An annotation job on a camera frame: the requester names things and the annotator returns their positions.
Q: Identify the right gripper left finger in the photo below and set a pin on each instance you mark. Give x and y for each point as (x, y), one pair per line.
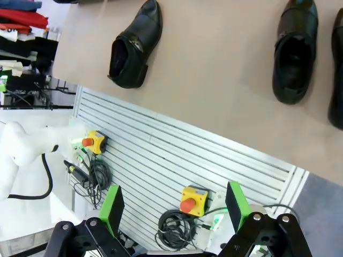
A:
(111, 208)

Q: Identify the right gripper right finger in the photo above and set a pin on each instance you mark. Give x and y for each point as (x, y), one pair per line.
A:
(238, 206)

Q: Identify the black leather loafer shoe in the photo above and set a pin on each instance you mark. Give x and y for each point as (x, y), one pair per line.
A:
(142, 40)
(294, 72)
(337, 80)

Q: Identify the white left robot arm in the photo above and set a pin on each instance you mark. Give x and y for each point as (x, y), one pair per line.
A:
(16, 150)

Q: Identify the yellow emergency stop button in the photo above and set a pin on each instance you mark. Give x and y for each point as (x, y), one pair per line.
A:
(96, 142)
(195, 196)

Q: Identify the white folded garment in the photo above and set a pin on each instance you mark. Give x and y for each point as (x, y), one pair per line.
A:
(10, 67)

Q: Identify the black folded garment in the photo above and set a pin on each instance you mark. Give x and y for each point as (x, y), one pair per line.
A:
(32, 46)

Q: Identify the red folded garment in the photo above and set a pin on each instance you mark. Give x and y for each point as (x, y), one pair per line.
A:
(24, 17)

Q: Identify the blue folded garment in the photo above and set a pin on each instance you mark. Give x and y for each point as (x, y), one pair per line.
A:
(18, 4)

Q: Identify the slotted aluminium base plate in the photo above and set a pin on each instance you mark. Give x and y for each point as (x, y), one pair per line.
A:
(174, 150)

